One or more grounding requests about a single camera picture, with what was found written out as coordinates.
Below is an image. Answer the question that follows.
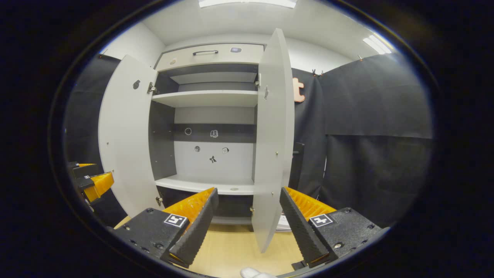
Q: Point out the white cabinet shelf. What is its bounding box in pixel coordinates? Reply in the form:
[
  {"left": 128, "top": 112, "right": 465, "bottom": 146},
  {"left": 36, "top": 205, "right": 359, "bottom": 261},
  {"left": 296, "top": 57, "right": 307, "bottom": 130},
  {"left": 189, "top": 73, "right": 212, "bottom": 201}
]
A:
[
  {"left": 155, "top": 174, "right": 255, "bottom": 196},
  {"left": 151, "top": 90, "right": 259, "bottom": 108}
]

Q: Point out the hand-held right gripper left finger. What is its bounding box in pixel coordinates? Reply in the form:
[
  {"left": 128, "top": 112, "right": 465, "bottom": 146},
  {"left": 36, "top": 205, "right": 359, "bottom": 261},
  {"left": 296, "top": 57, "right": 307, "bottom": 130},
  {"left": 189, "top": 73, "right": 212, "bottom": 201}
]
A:
[{"left": 112, "top": 187, "right": 219, "bottom": 269}]

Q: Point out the black right door handle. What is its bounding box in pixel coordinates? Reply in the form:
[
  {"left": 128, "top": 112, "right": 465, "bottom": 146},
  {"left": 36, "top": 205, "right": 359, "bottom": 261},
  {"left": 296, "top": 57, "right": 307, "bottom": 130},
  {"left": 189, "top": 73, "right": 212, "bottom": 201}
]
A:
[{"left": 289, "top": 142, "right": 306, "bottom": 190}]

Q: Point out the grey cabinet door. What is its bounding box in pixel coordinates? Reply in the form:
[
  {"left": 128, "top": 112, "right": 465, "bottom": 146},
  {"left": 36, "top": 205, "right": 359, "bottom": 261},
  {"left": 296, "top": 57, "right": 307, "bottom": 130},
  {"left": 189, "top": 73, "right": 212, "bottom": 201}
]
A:
[
  {"left": 251, "top": 28, "right": 296, "bottom": 254},
  {"left": 98, "top": 54, "right": 165, "bottom": 219}
]

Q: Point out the long ceiling light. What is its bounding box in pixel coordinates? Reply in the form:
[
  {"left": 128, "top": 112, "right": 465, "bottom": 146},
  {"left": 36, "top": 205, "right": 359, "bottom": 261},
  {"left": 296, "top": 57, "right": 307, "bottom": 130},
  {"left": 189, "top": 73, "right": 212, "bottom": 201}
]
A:
[{"left": 198, "top": 0, "right": 298, "bottom": 9}]

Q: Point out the small ceiling light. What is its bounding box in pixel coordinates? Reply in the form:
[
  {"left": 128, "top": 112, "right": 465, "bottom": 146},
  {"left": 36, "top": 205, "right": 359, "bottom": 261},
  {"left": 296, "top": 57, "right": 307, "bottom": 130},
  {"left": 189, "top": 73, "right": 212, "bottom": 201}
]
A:
[{"left": 362, "top": 34, "right": 394, "bottom": 55}]

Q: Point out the grey double-door shoe cabinet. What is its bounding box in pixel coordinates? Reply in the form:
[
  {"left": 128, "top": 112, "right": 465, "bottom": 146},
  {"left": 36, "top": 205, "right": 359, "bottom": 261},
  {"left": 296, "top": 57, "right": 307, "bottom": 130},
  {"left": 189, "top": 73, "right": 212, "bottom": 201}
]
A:
[{"left": 98, "top": 28, "right": 296, "bottom": 254}]

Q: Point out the grey cabinet drawer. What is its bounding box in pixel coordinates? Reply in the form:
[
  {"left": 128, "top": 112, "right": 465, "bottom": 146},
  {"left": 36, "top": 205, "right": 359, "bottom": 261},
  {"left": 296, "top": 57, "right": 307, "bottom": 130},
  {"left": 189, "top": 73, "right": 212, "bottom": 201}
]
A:
[{"left": 155, "top": 43, "right": 265, "bottom": 72}]

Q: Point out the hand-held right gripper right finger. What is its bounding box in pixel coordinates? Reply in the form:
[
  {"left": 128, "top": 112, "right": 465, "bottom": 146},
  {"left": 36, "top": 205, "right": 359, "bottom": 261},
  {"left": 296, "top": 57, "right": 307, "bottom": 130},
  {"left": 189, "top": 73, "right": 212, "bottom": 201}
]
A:
[{"left": 279, "top": 186, "right": 390, "bottom": 270}]

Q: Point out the white paper stack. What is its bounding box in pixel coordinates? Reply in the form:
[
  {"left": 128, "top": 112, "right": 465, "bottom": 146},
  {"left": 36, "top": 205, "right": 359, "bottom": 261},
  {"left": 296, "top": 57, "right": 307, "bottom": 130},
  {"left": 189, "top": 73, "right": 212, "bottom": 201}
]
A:
[{"left": 276, "top": 214, "right": 292, "bottom": 232}]

